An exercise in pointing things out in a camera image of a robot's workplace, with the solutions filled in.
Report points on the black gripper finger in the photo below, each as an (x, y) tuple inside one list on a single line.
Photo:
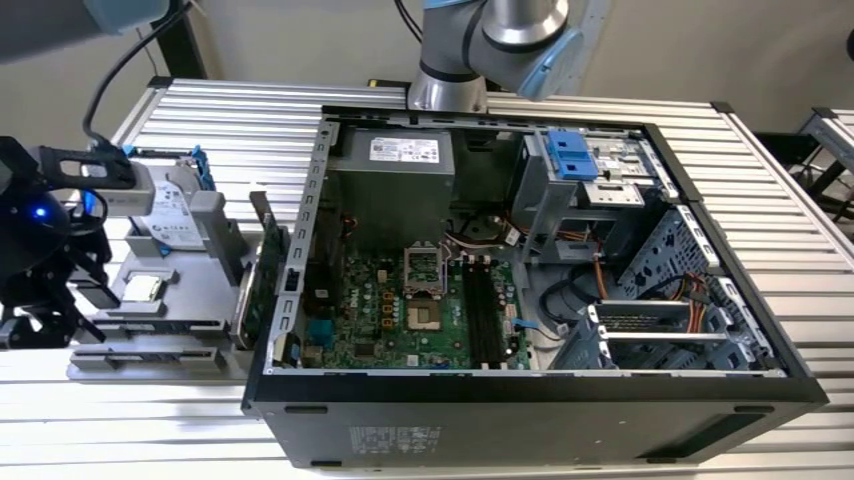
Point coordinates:
[(100, 296), (33, 325)]

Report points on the RAM stick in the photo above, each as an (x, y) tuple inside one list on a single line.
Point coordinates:
[(160, 326), (147, 358)]

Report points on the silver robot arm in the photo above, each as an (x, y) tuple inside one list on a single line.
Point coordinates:
[(454, 40)]

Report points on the black RAM slot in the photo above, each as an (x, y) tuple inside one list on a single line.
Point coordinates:
[(487, 315), (480, 315), (474, 315)]

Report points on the silver CPU chip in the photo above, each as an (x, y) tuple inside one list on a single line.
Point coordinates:
[(141, 289)]

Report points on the grey plastic parts rack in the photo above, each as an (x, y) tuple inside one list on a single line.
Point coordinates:
[(193, 285)]

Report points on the hard disk in blue carrier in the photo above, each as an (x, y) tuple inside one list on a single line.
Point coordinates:
[(175, 220)]

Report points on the green graphics card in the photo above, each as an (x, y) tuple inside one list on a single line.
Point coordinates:
[(263, 280)]

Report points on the teal expansion slot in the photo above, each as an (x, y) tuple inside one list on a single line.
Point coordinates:
[(320, 334)]

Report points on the black table corner cap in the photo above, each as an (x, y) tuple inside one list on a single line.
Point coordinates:
[(721, 107), (160, 83)]

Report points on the green motherboard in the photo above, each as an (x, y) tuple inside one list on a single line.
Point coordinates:
[(374, 330)]

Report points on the grey power supply unit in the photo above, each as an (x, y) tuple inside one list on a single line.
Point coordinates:
[(394, 200)]

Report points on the CPU socket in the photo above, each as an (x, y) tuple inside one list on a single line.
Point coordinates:
[(426, 315)]

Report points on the small round internal speaker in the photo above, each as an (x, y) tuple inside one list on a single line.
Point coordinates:
[(483, 227)]

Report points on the black PC case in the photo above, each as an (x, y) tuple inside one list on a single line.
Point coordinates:
[(467, 430)]

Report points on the grey metal drive cage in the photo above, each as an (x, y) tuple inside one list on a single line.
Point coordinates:
[(542, 210)]

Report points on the blue plastic drive latch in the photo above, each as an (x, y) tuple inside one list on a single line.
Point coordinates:
[(570, 155)]

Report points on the silver metal drive plate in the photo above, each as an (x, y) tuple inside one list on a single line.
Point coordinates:
[(610, 195)]

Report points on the grey metal disk bay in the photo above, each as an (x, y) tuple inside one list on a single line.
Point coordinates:
[(640, 312)]

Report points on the neighbour metal slat table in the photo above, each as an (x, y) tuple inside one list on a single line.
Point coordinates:
[(834, 130)]

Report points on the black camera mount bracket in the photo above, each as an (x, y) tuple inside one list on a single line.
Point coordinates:
[(53, 167)]

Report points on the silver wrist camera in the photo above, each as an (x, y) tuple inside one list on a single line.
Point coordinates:
[(129, 197)]

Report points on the black upright post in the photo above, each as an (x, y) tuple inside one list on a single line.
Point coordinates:
[(183, 50)]

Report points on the perforated metal cage wall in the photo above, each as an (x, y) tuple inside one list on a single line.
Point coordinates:
[(667, 250)]

